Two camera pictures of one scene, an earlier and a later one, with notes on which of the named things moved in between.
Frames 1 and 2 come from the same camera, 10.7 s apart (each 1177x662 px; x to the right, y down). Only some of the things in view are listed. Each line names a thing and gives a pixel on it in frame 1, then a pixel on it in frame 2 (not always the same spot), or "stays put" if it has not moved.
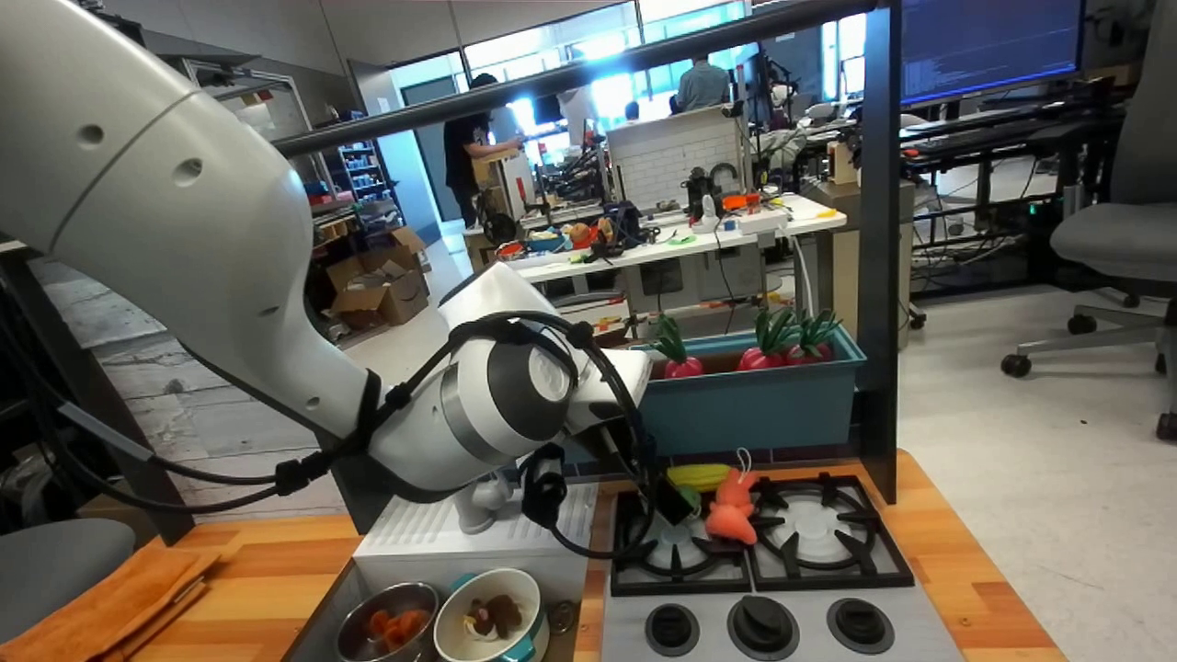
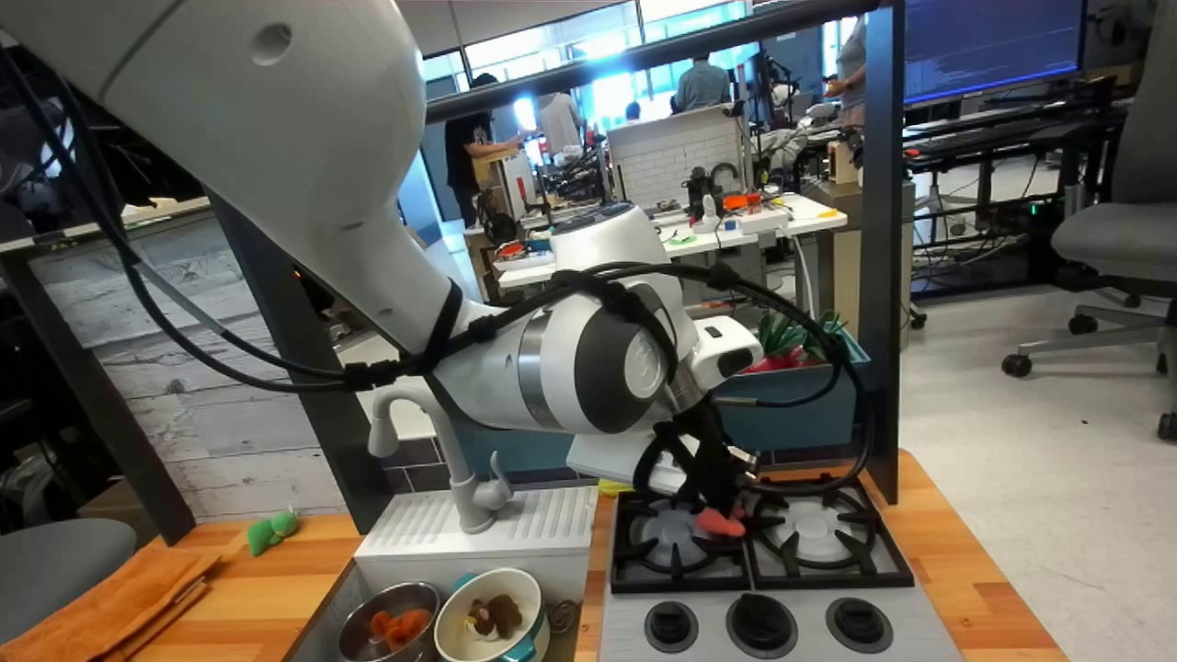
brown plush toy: [499, 613] stays put
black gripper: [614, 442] -> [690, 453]
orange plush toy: [397, 628] stays put
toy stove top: [824, 580] stays put
